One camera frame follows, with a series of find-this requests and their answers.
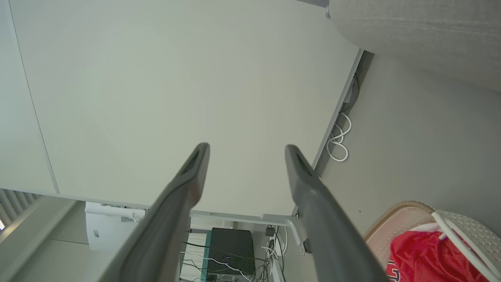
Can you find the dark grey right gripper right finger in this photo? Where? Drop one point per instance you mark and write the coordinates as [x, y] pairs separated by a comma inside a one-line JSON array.
[[332, 235]]

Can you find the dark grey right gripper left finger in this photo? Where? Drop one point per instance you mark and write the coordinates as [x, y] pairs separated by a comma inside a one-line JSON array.
[[164, 227]]

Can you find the red jersey with black lettering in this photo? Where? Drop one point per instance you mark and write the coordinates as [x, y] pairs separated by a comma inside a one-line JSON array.
[[422, 254]]

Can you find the light grey fabric sofa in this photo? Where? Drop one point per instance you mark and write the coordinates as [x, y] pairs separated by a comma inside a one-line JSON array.
[[430, 31]]

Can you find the grey metal table leg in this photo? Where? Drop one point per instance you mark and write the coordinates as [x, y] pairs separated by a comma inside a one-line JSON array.
[[291, 225]]

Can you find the white box appliance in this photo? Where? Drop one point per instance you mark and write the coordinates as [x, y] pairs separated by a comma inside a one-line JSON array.
[[105, 231]]

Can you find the black plug adapter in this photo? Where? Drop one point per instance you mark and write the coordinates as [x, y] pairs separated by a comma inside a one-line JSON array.
[[269, 231]]

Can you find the black computer box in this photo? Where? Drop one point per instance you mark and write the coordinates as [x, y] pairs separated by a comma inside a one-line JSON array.
[[231, 246]]

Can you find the white perforated laundry basket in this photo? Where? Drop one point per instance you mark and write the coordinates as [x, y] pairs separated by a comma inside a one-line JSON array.
[[477, 231]]

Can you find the white ribbed radiator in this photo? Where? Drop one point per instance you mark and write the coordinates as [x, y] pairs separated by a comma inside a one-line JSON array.
[[15, 203]]

